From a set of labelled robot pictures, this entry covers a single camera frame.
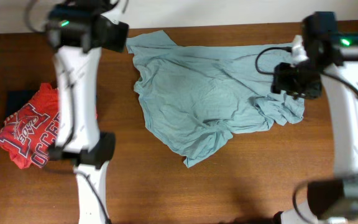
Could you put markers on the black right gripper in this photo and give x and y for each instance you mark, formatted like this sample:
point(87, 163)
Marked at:
point(279, 81)

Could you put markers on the light blue t-shirt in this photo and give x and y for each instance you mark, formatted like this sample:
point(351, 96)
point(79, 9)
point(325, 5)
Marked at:
point(195, 98)

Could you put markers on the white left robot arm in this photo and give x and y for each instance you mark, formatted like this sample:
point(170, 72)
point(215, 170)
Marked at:
point(78, 31)

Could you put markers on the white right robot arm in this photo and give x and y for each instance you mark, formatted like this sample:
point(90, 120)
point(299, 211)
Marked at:
point(325, 60)

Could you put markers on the red printed t-shirt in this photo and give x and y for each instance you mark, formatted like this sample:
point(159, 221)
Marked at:
point(27, 134)

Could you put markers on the dark navy folded garment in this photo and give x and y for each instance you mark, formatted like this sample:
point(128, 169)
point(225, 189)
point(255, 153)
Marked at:
point(17, 99)

